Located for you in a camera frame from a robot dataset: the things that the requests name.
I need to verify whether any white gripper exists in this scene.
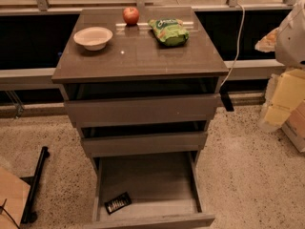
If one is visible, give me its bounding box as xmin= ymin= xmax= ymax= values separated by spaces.
xmin=254 ymin=28 xmax=305 ymax=133

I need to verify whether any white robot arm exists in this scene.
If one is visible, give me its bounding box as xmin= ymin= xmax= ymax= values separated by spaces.
xmin=254 ymin=0 xmax=305 ymax=133

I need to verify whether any grey drawer cabinet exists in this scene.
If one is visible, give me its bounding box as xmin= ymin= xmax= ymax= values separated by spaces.
xmin=51 ymin=6 xmax=230 ymax=229

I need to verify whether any bottom open grey drawer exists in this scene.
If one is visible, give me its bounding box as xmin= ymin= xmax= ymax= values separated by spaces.
xmin=83 ymin=152 xmax=215 ymax=229

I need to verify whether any top grey drawer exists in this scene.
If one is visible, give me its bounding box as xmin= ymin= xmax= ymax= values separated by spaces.
xmin=65 ymin=94 xmax=219 ymax=127

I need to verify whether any middle grey drawer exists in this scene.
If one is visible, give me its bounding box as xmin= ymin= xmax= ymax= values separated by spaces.
xmin=82 ymin=132 xmax=208 ymax=157

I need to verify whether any black power adapter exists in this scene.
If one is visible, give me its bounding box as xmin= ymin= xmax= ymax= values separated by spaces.
xmin=220 ymin=93 xmax=234 ymax=112

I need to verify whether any cardboard box right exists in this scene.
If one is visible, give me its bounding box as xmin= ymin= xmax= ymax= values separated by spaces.
xmin=282 ymin=101 xmax=305 ymax=153

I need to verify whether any green chip bag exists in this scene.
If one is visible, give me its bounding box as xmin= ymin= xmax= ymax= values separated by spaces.
xmin=148 ymin=18 xmax=189 ymax=47

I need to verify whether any red apple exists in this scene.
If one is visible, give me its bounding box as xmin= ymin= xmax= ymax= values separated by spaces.
xmin=123 ymin=7 xmax=139 ymax=26

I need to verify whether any white paper bowl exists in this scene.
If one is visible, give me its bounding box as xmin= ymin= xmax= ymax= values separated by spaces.
xmin=73 ymin=27 xmax=112 ymax=51

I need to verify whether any black metal stand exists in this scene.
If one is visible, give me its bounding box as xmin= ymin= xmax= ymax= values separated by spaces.
xmin=21 ymin=146 xmax=50 ymax=224

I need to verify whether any black thin cable left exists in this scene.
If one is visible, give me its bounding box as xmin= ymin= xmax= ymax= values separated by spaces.
xmin=0 ymin=198 xmax=21 ymax=229

